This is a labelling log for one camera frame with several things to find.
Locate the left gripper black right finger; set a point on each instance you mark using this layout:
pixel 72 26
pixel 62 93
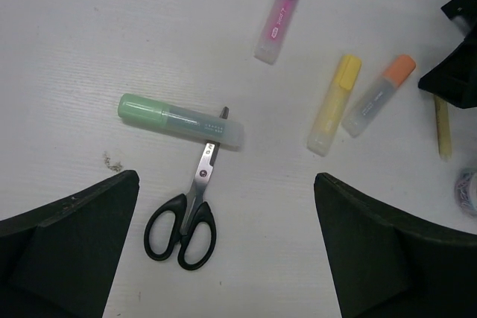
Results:
pixel 388 263

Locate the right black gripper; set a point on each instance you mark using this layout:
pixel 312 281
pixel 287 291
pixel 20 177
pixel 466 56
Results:
pixel 454 79

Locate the yellow highlighter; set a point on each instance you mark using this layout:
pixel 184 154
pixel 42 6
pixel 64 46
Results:
pixel 332 108

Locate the black handled scissors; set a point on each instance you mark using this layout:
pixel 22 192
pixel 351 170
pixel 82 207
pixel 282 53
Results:
pixel 190 210

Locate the purple pink highlighter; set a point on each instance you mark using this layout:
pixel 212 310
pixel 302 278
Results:
pixel 273 33

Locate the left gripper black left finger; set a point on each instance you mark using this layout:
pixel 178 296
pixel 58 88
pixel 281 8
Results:
pixel 59 260

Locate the orange cap highlighter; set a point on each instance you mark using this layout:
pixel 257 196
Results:
pixel 368 106

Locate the thin yellow pen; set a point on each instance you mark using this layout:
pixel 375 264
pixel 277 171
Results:
pixel 444 138

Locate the green highlighter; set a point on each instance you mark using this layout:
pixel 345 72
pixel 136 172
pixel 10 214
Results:
pixel 157 115

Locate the pink blue tape roll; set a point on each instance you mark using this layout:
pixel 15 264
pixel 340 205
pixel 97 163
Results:
pixel 465 190

